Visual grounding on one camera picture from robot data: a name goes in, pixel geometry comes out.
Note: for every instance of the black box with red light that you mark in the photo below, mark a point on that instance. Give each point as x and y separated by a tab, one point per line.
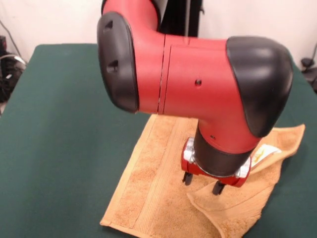
2	44

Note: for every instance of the black office chair base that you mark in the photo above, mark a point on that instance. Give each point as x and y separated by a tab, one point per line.
308	64
10	74

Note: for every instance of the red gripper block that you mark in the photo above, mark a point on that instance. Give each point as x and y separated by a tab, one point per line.
195	171

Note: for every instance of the orange terry towel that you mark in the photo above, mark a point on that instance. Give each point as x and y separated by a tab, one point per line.
153	186

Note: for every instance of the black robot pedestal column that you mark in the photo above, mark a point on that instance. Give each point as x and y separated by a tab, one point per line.
178	19

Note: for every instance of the dark green table cloth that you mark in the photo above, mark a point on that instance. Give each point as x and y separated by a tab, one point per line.
62	124

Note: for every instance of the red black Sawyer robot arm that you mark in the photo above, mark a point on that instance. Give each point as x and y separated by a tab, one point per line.
198	86

